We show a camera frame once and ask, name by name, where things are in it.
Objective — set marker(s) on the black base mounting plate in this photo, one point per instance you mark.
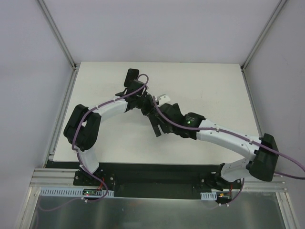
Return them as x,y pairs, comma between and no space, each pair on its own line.
152,180

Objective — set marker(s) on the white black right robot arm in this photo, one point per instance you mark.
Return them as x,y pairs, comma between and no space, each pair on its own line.
258,159

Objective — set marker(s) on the left aluminium frame post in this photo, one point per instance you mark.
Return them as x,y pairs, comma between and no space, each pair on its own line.
56,33

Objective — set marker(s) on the right slotted cable duct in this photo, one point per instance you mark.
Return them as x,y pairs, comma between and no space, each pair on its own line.
209,196

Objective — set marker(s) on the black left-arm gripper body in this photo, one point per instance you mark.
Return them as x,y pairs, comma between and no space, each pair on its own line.
147,108

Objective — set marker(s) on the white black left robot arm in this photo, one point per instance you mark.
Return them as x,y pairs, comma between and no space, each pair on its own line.
83,126

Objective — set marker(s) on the right aluminium frame post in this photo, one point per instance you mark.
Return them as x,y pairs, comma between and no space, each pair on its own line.
263,34

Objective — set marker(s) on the slotted cable duct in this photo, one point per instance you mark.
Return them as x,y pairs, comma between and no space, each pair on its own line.
209,196
75,192

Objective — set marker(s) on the shiny metal front sheet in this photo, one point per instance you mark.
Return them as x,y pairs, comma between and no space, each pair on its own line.
248,211

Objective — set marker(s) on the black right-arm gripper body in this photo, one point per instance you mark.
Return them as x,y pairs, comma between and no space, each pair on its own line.
164,119

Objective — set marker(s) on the left slotted cable duct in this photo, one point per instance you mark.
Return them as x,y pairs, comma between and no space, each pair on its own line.
75,192

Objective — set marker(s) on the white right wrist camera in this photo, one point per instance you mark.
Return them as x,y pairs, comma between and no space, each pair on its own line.
163,99

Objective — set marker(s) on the black phone case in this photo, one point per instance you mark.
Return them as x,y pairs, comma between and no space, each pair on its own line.
132,74

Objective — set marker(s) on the aluminium frame post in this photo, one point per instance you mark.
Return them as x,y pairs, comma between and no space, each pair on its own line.
56,33
263,34

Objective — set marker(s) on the aluminium front frame rail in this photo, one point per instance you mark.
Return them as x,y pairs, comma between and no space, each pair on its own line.
52,177

